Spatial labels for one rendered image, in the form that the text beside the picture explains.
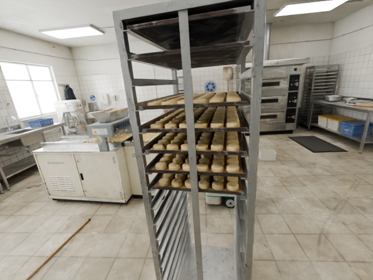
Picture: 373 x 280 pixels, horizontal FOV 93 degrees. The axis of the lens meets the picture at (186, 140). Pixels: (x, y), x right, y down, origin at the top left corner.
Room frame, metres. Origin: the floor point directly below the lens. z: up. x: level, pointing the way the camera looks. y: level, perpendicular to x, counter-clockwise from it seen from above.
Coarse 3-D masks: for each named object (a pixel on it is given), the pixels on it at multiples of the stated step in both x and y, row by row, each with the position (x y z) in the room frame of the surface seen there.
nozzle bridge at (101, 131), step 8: (120, 120) 2.36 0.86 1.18; (128, 120) 2.68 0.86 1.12; (88, 128) 2.14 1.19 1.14; (96, 128) 2.12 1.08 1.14; (104, 128) 2.10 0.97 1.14; (112, 128) 2.11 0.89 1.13; (120, 128) 2.43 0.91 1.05; (96, 136) 2.13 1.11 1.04; (104, 136) 2.10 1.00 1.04; (112, 136) 2.08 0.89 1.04; (104, 144) 2.11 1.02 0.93
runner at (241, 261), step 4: (236, 216) 0.90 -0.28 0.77; (236, 220) 0.87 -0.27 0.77; (236, 224) 0.84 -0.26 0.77; (236, 228) 0.81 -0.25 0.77; (240, 252) 0.66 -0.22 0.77; (240, 256) 0.64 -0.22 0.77; (244, 256) 0.62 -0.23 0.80; (240, 260) 0.62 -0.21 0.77; (244, 260) 0.60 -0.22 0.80; (240, 264) 0.60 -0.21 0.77; (244, 264) 0.59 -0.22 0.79
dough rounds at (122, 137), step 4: (116, 136) 2.52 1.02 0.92; (120, 136) 2.50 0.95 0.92; (124, 136) 2.48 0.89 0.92; (128, 136) 2.46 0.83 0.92; (88, 140) 2.41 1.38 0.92; (92, 140) 2.40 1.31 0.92; (96, 140) 2.38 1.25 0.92; (108, 140) 2.37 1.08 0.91; (112, 140) 2.32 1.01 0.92; (116, 140) 2.31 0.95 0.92; (120, 140) 2.29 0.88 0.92; (124, 140) 2.33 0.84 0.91
